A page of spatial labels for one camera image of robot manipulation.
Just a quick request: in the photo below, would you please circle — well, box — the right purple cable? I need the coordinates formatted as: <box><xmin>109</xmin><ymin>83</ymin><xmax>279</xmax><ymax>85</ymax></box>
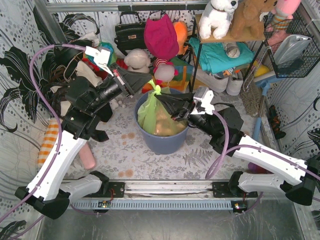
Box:
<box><xmin>204</xmin><ymin>109</ymin><xmax>320</xmax><ymax>181</ymax></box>

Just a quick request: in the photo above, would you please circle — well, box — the silver foil pouch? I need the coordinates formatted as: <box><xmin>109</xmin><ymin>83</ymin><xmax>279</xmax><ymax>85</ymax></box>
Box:
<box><xmin>273</xmin><ymin>34</ymin><xmax>313</xmax><ymax>65</ymax></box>

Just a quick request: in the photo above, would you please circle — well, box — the white sneaker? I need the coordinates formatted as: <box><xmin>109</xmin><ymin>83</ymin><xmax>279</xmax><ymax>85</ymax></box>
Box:
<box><xmin>226</xmin><ymin>70</ymin><xmax>244</xmax><ymax>96</ymax></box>

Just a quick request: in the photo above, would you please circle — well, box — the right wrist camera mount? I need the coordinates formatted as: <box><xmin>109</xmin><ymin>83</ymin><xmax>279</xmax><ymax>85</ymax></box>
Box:
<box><xmin>192</xmin><ymin>86</ymin><xmax>215</xmax><ymax>115</ymax></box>

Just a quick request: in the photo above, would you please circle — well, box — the grey small plush ball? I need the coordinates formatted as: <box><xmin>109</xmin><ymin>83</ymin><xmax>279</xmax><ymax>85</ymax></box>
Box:
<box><xmin>224</xmin><ymin>42</ymin><xmax>240</xmax><ymax>58</ymax></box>

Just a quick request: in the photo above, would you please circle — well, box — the orange checked towel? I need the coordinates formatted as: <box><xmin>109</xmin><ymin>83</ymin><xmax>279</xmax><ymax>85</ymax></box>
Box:
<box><xmin>36</xmin><ymin>117</ymin><xmax>59</xmax><ymax>169</ymax></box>

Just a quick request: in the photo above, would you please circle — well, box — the black wire basket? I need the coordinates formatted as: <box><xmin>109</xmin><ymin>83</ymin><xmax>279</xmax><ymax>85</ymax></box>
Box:
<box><xmin>264</xmin><ymin>12</ymin><xmax>320</xmax><ymax>79</ymax></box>

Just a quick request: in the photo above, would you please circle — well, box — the pink plush toy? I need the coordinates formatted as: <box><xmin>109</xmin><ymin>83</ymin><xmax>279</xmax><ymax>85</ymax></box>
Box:
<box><xmin>270</xmin><ymin>0</ymin><xmax>301</xmax><ymax>30</ymax></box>

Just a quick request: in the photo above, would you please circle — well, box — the brown teddy bear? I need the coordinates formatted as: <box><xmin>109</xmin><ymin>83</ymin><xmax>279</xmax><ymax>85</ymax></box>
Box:
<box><xmin>230</xmin><ymin>0</ymin><xmax>278</xmax><ymax>39</ymax></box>

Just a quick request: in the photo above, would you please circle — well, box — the red cloth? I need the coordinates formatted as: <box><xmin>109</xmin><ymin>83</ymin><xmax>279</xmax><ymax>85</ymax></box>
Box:
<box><xmin>86</xmin><ymin>58</ymin><xmax>128</xmax><ymax>79</ymax></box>

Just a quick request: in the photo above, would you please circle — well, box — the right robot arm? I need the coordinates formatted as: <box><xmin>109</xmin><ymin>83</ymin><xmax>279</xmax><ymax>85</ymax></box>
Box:
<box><xmin>156</xmin><ymin>88</ymin><xmax>320</xmax><ymax>206</ymax></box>

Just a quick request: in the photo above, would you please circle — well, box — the teal folded cloth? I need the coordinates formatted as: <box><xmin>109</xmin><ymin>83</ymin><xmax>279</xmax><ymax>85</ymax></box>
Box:
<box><xmin>198</xmin><ymin>42</ymin><xmax>254</xmax><ymax>74</ymax></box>

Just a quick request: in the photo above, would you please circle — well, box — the metal mounting rail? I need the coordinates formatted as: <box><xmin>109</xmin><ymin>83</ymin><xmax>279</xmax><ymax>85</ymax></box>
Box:
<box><xmin>69</xmin><ymin>180</ymin><xmax>259</xmax><ymax>212</ymax></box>

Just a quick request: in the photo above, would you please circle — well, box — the black hat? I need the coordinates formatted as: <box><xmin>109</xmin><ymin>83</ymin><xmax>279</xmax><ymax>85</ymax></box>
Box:
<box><xmin>53</xmin><ymin>39</ymin><xmax>93</xmax><ymax>66</ymax></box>

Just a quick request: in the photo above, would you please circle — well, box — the blue-grey trash bin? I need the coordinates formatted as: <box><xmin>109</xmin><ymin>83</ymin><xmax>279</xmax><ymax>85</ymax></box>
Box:
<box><xmin>134</xmin><ymin>88</ymin><xmax>189</xmax><ymax>155</ymax></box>

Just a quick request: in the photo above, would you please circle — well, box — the crumpled brown paper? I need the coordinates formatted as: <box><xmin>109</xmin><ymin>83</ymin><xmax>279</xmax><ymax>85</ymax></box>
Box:
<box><xmin>153</xmin><ymin>106</ymin><xmax>187</xmax><ymax>137</ymax></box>

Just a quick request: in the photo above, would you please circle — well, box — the magenta cloth bag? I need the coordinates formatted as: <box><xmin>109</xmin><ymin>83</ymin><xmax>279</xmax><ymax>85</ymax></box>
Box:
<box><xmin>144</xmin><ymin>13</ymin><xmax>179</xmax><ymax>61</ymax></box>

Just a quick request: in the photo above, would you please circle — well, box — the white plush dog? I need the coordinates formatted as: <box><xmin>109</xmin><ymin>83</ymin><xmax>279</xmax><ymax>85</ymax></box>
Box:
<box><xmin>199</xmin><ymin>0</ymin><xmax>239</xmax><ymax>40</ymax></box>

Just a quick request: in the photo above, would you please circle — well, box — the white fluffy plush lamb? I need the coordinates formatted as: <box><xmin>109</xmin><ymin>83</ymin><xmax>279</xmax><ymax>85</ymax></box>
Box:
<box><xmin>124</xmin><ymin>48</ymin><xmax>151</xmax><ymax>74</ymax></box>

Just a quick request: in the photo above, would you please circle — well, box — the colourful printed cloth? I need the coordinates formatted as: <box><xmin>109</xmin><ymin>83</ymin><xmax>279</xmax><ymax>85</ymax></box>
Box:
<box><xmin>82</xmin><ymin>42</ymin><xmax>117</xmax><ymax>66</ymax></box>

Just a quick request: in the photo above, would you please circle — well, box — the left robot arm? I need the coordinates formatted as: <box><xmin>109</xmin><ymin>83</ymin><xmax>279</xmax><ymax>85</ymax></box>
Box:
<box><xmin>15</xmin><ymin>63</ymin><xmax>152</xmax><ymax>220</ymax></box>

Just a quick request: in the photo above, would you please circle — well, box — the pink glasses case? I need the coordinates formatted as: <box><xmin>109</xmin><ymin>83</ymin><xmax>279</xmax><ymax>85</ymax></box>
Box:
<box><xmin>78</xmin><ymin>143</ymin><xmax>97</xmax><ymax>170</ymax></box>

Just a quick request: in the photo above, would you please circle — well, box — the purple cable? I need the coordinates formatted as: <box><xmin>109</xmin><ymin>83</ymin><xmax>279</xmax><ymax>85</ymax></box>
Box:
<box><xmin>204</xmin><ymin>109</ymin><xmax>320</xmax><ymax>181</ymax></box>
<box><xmin>0</xmin><ymin>43</ymin><xmax>88</xmax><ymax>240</ymax></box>

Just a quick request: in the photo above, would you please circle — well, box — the green trash bag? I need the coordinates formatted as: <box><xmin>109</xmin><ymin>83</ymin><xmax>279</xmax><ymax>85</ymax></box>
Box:
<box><xmin>137</xmin><ymin>79</ymin><xmax>171</xmax><ymax>135</ymax></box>

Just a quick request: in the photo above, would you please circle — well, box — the cream canvas tote bag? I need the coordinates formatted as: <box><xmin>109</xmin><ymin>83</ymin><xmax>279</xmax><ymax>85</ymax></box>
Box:
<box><xmin>49</xmin><ymin>60</ymin><xmax>102</xmax><ymax>87</ymax></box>

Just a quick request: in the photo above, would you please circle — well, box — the rainbow striped cloth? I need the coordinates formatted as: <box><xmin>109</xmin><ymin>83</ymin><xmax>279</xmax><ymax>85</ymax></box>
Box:
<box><xmin>152</xmin><ymin>57</ymin><xmax>194</xmax><ymax>92</ymax></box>

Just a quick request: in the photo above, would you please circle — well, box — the black leather handbag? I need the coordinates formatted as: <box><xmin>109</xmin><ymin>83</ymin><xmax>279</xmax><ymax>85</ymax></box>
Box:
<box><xmin>114</xmin><ymin>11</ymin><xmax>147</xmax><ymax>56</ymax></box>

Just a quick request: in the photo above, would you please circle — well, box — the orange plush toy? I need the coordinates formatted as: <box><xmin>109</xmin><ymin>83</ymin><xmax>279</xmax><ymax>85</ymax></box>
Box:
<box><xmin>173</xmin><ymin>21</ymin><xmax>188</xmax><ymax>55</ymax></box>

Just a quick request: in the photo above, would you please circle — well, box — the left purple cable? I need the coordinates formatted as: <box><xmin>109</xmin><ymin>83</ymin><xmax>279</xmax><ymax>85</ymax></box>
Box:
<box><xmin>0</xmin><ymin>43</ymin><xmax>88</xmax><ymax>240</ymax></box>

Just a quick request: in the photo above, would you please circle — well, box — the pink white plush doll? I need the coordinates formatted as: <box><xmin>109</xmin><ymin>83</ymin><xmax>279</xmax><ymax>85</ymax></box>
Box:
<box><xmin>153</xmin><ymin>58</ymin><xmax>179</xmax><ymax>85</ymax></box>

